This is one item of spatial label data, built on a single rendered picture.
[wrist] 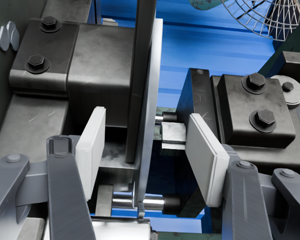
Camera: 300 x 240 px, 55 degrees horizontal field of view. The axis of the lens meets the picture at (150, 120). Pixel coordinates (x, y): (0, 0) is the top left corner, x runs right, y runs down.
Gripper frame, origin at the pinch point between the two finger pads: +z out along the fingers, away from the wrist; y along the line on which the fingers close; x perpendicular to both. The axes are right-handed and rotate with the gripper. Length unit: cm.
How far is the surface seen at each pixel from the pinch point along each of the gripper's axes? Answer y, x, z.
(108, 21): -6.7, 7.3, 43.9
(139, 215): 0.2, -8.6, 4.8
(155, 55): 0.3, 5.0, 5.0
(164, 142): 4.2, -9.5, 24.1
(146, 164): 0.3, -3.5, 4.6
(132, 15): -5, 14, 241
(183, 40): 38, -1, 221
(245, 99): 13.7, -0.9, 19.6
